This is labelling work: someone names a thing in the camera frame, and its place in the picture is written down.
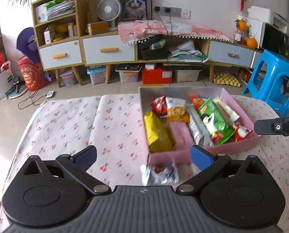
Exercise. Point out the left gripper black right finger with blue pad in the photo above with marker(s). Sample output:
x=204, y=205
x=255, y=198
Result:
x=210, y=166

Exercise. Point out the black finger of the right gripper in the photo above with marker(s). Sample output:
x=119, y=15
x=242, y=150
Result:
x=269, y=126

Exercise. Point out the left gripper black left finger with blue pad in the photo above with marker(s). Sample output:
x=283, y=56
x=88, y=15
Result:
x=75, y=168

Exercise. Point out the white red-label snack packet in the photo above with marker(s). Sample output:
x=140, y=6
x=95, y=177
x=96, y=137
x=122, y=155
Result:
x=229, y=115

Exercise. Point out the silver blue snack packet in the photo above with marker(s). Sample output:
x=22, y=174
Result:
x=159, y=175

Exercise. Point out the orange lotus biscuit packet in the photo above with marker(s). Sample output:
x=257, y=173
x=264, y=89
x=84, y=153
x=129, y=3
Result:
x=176, y=110

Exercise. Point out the white grey cookie packet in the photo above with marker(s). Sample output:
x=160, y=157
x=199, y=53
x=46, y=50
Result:
x=197, y=128

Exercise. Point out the pink snack packet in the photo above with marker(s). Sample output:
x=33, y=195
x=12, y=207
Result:
x=181, y=135

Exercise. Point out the green snack packet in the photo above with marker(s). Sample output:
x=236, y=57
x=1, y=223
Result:
x=220, y=132

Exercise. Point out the red white snack packet right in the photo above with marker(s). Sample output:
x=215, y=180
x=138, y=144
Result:
x=240, y=132

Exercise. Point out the cherry print tablecloth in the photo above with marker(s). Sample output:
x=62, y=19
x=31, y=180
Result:
x=113, y=124

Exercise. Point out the blue plastic stool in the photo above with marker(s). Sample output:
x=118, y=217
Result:
x=267, y=79

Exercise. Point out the yellow snack packet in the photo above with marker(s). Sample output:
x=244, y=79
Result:
x=157, y=134

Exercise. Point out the orange snack packet in box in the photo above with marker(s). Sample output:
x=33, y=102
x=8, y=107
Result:
x=197, y=102

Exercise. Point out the yellow egg tray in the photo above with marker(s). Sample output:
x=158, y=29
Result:
x=224, y=77

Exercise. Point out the red snack packet left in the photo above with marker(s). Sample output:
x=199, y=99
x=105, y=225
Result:
x=159, y=106

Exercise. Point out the orange fruit lower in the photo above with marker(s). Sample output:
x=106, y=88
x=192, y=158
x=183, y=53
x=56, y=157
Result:
x=252, y=43

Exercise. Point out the orange fruit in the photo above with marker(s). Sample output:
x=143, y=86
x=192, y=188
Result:
x=241, y=25
x=252, y=43

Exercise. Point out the black microwave oven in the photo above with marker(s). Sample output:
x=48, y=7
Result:
x=273, y=39

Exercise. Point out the white storage bin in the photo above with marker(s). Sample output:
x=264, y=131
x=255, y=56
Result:
x=186, y=75

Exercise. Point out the pink cardboard snack box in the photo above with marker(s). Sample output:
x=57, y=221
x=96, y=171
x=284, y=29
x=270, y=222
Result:
x=149, y=94

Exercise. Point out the clear storage bin blue lid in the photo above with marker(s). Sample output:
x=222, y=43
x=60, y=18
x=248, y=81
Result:
x=96, y=74

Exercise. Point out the red printed bag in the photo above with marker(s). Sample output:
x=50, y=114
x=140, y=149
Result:
x=33, y=74

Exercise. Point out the red box under cabinet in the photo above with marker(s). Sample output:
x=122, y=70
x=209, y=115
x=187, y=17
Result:
x=156, y=76

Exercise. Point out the clear storage bin orange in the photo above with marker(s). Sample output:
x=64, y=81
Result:
x=129, y=73

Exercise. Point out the orange fruit upper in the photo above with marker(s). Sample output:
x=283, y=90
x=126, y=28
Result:
x=241, y=25

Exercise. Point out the wooden TV cabinet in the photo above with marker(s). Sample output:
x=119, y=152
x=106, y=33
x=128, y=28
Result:
x=107, y=48

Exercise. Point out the black box in cabinet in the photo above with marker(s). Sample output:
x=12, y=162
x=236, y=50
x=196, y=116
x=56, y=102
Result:
x=153, y=48

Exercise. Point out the purple hat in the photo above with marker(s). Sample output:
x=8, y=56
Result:
x=26, y=43

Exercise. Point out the pink cloth on cabinet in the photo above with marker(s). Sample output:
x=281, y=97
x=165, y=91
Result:
x=140, y=31

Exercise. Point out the stack of papers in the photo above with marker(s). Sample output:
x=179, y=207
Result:
x=54, y=9

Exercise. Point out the white desk fan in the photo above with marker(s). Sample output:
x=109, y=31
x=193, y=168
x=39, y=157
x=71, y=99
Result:
x=109, y=11

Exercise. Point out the framed cat picture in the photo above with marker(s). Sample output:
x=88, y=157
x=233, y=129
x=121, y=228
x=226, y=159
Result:
x=133, y=10

